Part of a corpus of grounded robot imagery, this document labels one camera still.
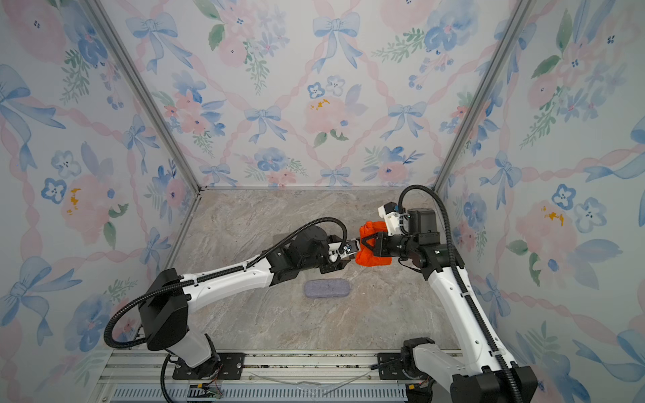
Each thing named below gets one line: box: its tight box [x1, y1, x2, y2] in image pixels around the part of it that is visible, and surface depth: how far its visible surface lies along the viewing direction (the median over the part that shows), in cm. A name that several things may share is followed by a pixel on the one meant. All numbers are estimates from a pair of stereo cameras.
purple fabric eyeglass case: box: [304, 278, 351, 298], surface depth 88 cm
